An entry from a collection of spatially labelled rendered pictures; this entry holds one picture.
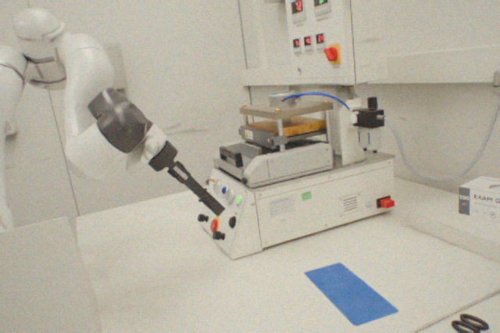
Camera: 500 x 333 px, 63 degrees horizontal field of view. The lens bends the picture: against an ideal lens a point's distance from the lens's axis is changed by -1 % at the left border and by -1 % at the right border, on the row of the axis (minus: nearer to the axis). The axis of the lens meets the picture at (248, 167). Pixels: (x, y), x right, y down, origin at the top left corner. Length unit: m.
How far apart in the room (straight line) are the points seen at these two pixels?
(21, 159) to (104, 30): 0.85
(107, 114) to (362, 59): 0.68
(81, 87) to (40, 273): 0.48
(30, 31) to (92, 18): 1.43
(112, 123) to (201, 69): 1.81
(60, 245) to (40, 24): 0.62
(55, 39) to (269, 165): 0.62
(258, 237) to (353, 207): 0.30
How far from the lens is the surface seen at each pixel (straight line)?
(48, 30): 1.14
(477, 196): 1.17
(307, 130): 1.17
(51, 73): 1.20
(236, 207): 1.11
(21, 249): 0.70
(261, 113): 1.17
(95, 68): 1.04
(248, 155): 1.23
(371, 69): 1.21
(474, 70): 1.34
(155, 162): 0.99
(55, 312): 0.74
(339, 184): 1.18
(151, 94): 2.57
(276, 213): 1.10
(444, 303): 0.91
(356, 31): 1.18
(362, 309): 0.87
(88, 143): 0.89
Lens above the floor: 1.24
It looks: 14 degrees down
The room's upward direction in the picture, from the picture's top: 7 degrees counter-clockwise
